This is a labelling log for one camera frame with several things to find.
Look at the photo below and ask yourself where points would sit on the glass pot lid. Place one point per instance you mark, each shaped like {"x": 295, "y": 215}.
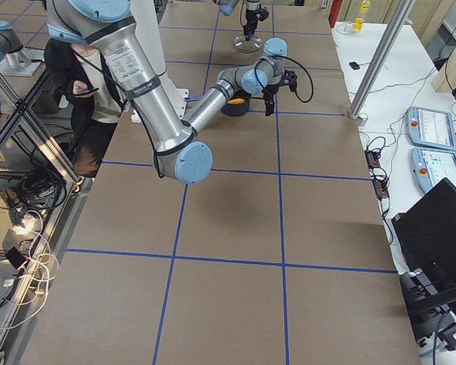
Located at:
{"x": 247, "y": 45}

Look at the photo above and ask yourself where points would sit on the yellow toy corn cob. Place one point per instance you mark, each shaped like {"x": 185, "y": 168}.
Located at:
{"x": 236, "y": 101}

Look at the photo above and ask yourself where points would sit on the dark blue cooking pot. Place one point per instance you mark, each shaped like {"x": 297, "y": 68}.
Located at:
{"x": 236, "y": 110}

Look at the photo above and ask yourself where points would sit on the person's hand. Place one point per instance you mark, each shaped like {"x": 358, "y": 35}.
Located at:
{"x": 78, "y": 86}

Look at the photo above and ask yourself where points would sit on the small black device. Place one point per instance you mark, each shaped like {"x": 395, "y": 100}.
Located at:
{"x": 354, "y": 65}

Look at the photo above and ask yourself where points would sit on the yellow cup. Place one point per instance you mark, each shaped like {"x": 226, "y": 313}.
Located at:
{"x": 358, "y": 24}

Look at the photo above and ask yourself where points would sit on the black orange power strip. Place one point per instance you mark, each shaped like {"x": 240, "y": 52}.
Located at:
{"x": 378, "y": 175}

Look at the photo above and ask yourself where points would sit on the upper teach pendant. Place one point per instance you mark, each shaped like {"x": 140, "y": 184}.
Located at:
{"x": 431, "y": 128}

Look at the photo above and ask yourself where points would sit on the teach pendant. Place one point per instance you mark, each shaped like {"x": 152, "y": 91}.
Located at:
{"x": 432, "y": 165}
{"x": 431, "y": 128}

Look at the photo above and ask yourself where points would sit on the lower teach pendant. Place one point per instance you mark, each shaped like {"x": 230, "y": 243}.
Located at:
{"x": 432, "y": 165}

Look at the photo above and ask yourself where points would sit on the black smartphone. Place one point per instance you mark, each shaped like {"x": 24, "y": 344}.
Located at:
{"x": 86, "y": 92}

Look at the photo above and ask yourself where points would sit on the person in black jacket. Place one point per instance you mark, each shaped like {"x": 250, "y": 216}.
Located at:
{"x": 93, "y": 118}

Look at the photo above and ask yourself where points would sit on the black laptop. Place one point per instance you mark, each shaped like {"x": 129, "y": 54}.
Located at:
{"x": 427, "y": 231}

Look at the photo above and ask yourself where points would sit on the black monitor stand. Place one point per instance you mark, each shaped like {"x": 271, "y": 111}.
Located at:
{"x": 431, "y": 306}

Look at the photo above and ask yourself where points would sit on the black phone on shelf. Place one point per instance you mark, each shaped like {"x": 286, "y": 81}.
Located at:
{"x": 16, "y": 258}

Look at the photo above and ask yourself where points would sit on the black power adapter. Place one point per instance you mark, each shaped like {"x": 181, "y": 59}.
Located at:
{"x": 448, "y": 336}

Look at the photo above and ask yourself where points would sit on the aluminium frame post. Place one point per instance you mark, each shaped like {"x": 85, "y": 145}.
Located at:
{"x": 392, "y": 30}

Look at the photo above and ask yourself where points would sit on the aluminium glass enclosure frame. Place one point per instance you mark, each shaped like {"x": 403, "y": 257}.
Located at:
{"x": 36, "y": 190}

